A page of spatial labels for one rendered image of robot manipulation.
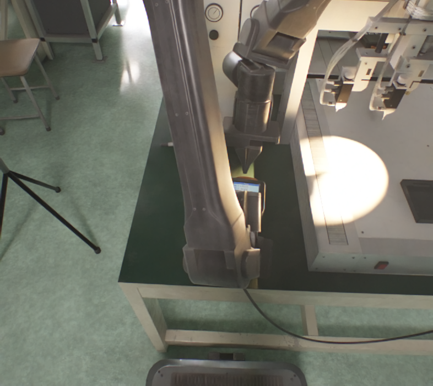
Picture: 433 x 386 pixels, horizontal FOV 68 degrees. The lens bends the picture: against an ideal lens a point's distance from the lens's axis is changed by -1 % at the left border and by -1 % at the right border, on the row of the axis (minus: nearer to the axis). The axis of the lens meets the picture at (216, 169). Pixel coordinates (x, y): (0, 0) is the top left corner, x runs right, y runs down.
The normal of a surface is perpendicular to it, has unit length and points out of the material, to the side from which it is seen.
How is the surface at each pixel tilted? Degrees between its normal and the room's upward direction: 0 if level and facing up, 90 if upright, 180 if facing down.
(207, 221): 62
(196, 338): 0
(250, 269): 69
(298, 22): 108
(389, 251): 0
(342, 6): 90
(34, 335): 0
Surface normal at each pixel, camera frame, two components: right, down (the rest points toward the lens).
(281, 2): -0.78, -0.15
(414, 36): -0.04, 0.76
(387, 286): 0.01, -0.65
